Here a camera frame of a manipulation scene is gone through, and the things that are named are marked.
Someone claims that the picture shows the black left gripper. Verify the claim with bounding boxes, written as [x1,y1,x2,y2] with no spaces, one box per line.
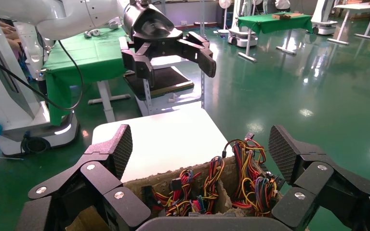
[119,2,218,89]

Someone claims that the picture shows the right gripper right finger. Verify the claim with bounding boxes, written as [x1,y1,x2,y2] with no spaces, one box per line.
[268,125,370,231]

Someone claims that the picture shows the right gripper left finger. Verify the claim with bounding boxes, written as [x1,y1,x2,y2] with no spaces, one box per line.
[15,124,152,231]

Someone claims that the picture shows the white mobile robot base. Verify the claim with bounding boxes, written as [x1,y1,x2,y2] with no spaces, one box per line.
[227,0,259,49]
[310,0,339,36]

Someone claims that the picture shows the black shelf mat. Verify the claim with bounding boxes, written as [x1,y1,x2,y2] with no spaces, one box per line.
[124,66,195,101]

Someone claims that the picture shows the metal shelf rack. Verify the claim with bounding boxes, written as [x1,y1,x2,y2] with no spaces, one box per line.
[124,0,206,117]

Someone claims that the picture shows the white standing fan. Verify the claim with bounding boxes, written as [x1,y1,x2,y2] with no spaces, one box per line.
[217,0,233,35]

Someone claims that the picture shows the white table legs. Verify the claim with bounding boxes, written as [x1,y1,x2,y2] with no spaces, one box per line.
[238,29,297,63]

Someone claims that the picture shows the green cloth table near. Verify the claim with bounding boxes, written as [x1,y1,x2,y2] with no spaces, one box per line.
[43,27,135,127]

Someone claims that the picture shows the brown cardboard divider box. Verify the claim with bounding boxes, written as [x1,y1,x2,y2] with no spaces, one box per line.
[123,154,285,221]

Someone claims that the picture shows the white robot chassis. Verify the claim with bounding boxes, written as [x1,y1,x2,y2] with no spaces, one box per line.
[0,20,80,157]

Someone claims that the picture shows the small green table cloth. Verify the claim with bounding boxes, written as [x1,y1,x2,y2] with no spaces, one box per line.
[237,12,313,36]

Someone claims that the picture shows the flat cardboard box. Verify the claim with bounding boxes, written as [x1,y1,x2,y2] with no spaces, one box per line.
[272,12,303,21]

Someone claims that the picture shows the white desk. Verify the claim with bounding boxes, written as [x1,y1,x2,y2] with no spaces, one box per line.
[327,1,370,46]

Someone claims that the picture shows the power supply with blue-purple wires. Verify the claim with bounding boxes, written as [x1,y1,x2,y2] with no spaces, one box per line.
[253,172,285,219]

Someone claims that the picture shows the white table leg frame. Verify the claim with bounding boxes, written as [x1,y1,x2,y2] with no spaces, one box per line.
[87,79,132,123]

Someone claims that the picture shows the wire bundles in box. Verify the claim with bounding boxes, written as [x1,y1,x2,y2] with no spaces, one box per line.
[222,132,269,209]

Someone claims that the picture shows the power supply with red-yellow wires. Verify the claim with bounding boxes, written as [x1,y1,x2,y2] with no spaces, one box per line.
[142,169,202,218]
[202,156,225,214]

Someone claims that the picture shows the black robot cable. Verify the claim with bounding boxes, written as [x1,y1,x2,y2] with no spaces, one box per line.
[0,39,85,112]

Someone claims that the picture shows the power supply with blue-green wires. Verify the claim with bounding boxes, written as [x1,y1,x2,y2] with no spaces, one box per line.
[188,195,213,215]

